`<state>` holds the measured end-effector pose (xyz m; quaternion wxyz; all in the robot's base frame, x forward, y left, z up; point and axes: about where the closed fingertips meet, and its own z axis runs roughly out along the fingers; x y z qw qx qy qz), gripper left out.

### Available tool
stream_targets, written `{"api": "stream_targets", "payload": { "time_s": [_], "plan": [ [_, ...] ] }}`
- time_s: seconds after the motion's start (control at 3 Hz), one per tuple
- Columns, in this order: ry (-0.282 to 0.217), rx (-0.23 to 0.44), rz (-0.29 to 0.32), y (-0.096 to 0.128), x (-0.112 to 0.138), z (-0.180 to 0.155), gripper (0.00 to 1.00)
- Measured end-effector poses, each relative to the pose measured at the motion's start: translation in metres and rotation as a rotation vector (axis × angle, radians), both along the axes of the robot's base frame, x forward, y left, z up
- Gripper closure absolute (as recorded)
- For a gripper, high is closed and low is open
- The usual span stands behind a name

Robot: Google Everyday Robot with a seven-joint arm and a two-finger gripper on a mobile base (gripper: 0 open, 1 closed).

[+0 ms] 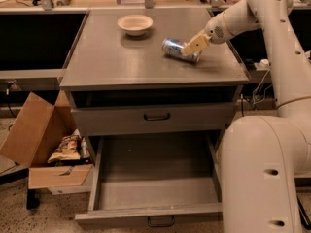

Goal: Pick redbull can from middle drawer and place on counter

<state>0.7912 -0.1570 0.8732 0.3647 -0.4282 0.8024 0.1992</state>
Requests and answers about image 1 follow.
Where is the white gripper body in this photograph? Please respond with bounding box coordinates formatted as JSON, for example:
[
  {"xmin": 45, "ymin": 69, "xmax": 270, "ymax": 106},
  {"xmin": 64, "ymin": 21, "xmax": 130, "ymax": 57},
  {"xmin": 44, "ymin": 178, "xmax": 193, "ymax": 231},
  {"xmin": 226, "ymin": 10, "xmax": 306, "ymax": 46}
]
[{"xmin": 204, "ymin": 12, "xmax": 234, "ymax": 44}]

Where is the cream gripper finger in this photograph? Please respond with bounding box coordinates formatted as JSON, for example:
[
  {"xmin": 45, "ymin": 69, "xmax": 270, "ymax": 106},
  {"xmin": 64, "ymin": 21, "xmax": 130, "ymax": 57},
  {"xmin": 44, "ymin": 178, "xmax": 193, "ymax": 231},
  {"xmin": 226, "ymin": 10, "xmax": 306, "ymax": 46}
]
[{"xmin": 182, "ymin": 30, "xmax": 211, "ymax": 55}]

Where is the blue silver redbull can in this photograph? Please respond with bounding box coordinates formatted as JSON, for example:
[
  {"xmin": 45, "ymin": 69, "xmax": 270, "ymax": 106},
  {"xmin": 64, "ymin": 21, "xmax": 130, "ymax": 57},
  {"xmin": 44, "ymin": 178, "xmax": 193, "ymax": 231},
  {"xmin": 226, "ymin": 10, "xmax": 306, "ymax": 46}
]
[{"xmin": 162, "ymin": 38, "xmax": 200, "ymax": 63}]

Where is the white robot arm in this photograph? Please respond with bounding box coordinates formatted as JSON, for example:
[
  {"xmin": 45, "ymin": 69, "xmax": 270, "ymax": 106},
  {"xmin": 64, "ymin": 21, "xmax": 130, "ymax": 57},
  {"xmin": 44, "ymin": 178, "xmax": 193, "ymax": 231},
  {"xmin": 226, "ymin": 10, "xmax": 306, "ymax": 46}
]
[{"xmin": 182, "ymin": 0, "xmax": 311, "ymax": 233}]

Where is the grey drawer cabinet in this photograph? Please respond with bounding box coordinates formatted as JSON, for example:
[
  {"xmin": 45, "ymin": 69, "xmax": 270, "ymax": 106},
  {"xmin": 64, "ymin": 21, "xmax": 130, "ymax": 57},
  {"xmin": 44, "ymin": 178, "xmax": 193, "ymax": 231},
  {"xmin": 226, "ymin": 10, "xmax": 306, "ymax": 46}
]
[{"xmin": 59, "ymin": 7, "xmax": 251, "ymax": 228}]

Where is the closed grey top drawer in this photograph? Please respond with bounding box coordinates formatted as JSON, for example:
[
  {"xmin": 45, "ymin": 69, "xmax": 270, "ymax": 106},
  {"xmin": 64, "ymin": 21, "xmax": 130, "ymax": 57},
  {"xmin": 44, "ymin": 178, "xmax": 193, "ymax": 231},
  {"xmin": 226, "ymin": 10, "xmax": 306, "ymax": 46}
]
[{"xmin": 72, "ymin": 103, "xmax": 235, "ymax": 136}]

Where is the open grey middle drawer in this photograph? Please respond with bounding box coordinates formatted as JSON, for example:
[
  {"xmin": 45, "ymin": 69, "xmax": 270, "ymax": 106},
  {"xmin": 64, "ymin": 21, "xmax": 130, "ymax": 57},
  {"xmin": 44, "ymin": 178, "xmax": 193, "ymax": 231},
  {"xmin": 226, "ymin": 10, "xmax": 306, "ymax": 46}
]
[{"xmin": 75, "ymin": 131, "xmax": 222, "ymax": 229}]

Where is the white power strip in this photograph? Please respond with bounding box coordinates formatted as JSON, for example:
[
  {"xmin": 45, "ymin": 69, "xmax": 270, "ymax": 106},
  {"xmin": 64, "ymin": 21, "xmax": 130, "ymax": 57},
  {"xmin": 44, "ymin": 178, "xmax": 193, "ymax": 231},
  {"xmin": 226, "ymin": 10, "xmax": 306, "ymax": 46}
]
[{"xmin": 259, "ymin": 59, "xmax": 269, "ymax": 68}]

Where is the white bowl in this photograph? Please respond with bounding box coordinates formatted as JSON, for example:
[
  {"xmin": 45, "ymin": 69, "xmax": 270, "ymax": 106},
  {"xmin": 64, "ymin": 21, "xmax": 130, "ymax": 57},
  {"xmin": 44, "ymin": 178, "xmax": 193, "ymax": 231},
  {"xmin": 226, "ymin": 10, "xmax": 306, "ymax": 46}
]
[{"xmin": 118, "ymin": 15, "xmax": 154, "ymax": 37}]

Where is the small plastic bottle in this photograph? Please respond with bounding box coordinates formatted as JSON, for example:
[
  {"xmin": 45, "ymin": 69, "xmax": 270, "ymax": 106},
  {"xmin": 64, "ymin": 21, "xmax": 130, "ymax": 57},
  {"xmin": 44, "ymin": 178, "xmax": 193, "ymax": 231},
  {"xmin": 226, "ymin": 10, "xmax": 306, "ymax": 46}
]
[{"xmin": 80, "ymin": 138, "xmax": 90, "ymax": 159}]

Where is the snack chip bag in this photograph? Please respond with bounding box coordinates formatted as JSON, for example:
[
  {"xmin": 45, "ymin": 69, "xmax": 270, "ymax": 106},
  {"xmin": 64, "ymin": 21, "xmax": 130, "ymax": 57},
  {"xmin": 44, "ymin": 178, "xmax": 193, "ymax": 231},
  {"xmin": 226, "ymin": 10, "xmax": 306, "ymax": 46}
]
[{"xmin": 48, "ymin": 135, "xmax": 80, "ymax": 163}]

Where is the brown cardboard box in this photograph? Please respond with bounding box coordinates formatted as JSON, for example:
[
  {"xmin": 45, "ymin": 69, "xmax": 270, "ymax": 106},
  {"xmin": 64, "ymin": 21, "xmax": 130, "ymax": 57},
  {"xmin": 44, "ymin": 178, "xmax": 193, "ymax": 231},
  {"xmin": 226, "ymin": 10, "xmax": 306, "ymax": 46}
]
[{"xmin": 0, "ymin": 91, "xmax": 93, "ymax": 195}]

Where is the black metal stand leg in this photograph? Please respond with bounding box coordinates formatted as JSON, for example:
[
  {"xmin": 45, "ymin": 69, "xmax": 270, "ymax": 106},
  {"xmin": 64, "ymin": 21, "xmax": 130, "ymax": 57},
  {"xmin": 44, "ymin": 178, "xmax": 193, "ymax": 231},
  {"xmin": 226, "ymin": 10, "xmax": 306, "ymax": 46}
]
[{"xmin": 297, "ymin": 196, "xmax": 311, "ymax": 231}]

